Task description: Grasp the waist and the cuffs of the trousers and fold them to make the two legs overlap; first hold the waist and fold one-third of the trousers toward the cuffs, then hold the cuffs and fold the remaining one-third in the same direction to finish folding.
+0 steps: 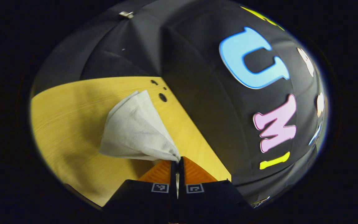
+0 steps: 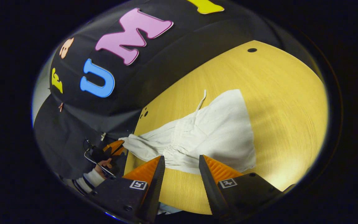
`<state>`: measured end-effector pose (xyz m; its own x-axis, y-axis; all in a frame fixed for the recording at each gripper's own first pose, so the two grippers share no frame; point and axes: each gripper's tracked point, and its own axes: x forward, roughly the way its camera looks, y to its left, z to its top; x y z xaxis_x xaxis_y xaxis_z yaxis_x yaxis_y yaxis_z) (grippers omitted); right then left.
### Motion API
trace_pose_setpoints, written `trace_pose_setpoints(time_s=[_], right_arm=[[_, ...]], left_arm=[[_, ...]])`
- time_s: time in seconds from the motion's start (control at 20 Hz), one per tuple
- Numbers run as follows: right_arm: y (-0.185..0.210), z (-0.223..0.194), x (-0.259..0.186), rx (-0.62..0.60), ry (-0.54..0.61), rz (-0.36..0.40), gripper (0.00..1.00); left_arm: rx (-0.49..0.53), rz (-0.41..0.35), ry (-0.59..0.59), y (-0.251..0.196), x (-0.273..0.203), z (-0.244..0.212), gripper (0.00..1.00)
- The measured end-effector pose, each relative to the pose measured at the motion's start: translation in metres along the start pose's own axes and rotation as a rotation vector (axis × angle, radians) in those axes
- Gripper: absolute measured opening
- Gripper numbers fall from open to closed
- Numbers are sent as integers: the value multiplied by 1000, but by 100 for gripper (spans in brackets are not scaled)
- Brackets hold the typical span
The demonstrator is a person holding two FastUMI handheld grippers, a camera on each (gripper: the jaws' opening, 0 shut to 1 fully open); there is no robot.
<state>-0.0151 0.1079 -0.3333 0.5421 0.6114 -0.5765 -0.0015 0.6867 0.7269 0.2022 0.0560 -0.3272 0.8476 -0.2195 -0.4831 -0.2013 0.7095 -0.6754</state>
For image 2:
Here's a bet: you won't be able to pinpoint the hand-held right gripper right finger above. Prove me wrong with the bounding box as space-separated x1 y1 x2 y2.
199 155 285 220

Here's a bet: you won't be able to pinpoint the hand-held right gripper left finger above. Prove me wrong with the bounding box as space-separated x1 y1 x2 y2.
90 156 166 224

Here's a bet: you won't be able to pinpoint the white jeans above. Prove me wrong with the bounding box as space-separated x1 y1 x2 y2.
118 89 257 175

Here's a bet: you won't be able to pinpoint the black backdrop cloth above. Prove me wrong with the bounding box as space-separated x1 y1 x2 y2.
33 0 291 184

